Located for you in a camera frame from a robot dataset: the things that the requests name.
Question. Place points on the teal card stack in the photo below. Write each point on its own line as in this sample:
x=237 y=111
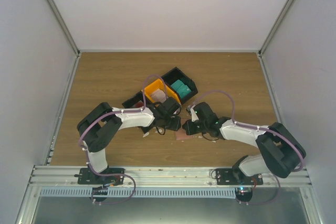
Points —
x=181 y=88

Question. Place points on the yellow plastic bin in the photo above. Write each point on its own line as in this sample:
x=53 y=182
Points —
x=158 y=84

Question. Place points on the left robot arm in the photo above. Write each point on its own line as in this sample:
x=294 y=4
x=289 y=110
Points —
x=100 y=126

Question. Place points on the slotted cable duct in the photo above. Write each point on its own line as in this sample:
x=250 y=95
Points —
x=140 y=192

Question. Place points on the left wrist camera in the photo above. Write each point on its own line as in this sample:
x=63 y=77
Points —
x=177 y=112

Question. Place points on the black bin with teal cards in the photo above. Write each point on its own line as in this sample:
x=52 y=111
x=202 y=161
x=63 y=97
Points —
x=176 y=74

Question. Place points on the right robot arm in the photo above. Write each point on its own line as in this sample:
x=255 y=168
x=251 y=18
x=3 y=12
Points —
x=279 y=152

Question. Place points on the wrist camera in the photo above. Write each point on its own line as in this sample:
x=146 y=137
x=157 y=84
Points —
x=177 y=112
x=194 y=116

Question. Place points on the black bin with red cards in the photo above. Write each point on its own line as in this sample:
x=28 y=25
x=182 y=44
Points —
x=135 y=102

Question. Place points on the pink leather card holder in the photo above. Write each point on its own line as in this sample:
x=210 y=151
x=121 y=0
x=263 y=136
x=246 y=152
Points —
x=182 y=136

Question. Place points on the aluminium mounting rail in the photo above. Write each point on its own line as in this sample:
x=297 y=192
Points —
x=158 y=177

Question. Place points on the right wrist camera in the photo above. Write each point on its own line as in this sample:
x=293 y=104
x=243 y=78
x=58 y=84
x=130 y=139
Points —
x=194 y=116

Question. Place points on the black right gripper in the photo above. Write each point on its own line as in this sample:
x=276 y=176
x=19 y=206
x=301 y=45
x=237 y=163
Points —
x=189 y=130

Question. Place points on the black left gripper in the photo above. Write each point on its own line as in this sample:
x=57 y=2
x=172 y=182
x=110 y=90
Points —
x=175 y=127

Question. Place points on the white patterned card stack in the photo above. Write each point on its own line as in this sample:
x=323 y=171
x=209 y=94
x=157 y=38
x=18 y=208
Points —
x=158 y=95

